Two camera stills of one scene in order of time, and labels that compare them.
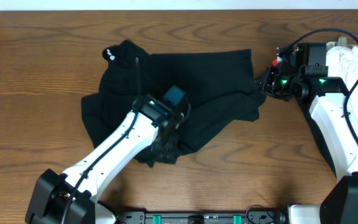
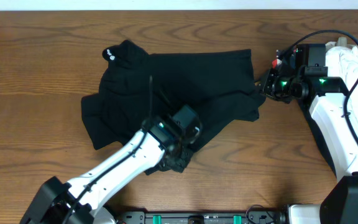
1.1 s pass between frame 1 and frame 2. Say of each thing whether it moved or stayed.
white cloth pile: stayed
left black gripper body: moved
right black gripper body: stayed
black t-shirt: stayed
